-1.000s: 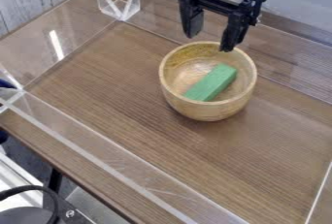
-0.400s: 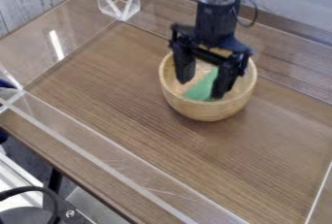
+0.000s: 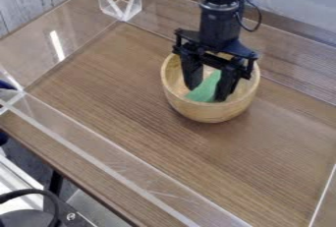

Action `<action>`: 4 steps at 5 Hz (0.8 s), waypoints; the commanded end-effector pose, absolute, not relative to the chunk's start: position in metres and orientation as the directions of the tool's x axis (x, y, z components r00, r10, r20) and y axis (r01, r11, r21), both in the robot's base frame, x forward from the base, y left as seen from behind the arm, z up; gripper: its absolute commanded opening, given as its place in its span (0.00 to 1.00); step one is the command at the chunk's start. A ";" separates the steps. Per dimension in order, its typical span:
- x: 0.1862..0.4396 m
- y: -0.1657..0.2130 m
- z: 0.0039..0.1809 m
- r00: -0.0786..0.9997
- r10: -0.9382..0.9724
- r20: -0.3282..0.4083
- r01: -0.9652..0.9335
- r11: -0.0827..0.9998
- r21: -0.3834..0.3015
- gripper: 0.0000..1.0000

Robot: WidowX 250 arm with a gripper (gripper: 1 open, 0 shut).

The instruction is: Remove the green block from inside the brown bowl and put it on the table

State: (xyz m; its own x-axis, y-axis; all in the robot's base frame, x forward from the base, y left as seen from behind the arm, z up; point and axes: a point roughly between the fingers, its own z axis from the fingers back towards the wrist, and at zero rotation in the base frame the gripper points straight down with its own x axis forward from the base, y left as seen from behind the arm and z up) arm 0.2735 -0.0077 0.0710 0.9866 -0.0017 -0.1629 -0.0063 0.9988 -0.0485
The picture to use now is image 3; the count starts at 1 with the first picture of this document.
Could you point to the green rectangular block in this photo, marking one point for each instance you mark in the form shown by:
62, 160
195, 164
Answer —
205, 92

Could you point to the clear acrylic corner bracket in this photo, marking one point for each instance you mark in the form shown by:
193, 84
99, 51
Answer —
121, 9

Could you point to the grey metal base plate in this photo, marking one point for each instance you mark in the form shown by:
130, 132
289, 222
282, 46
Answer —
70, 217

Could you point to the blue object at left edge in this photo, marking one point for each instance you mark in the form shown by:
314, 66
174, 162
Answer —
6, 85

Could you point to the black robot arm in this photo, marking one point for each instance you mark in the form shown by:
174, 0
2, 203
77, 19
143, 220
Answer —
222, 21

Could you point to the light wooden bowl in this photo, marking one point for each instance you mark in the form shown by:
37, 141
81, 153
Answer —
206, 112

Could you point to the clear acrylic front wall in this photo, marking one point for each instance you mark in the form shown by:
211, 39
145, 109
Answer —
138, 191

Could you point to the black table leg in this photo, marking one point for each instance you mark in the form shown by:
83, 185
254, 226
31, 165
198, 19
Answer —
55, 183

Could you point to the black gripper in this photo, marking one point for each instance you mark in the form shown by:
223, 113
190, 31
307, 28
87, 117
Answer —
230, 56

